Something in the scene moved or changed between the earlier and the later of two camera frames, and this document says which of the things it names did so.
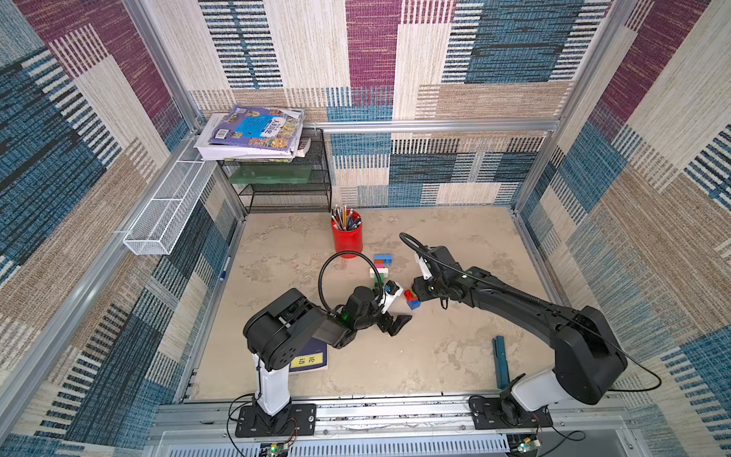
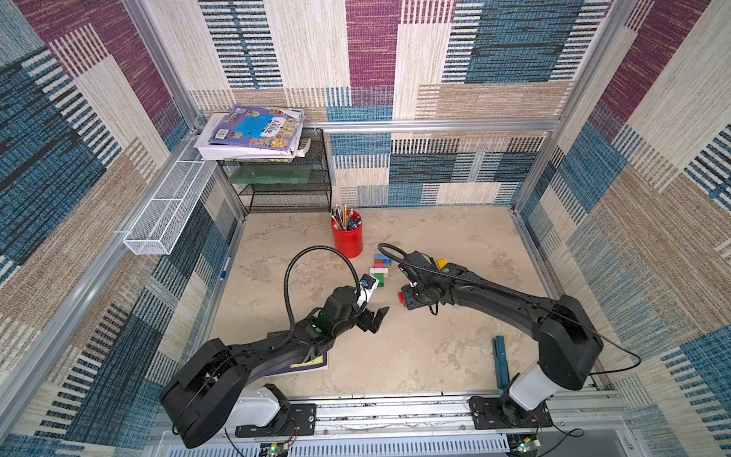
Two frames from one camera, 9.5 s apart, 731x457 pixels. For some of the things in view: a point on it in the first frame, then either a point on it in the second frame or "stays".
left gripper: [386, 327] to [368, 318]
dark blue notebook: [313, 356] stays
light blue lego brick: [387, 257] stays
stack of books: [254, 134] stays
